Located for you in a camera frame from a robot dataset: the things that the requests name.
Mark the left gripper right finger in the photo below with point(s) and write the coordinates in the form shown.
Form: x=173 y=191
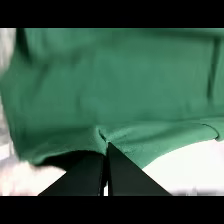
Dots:
x=128 y=178

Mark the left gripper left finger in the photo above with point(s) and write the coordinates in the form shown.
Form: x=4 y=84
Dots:
x=83 y=180

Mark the green shirt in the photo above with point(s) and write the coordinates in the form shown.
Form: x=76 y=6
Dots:
x=113 y=90

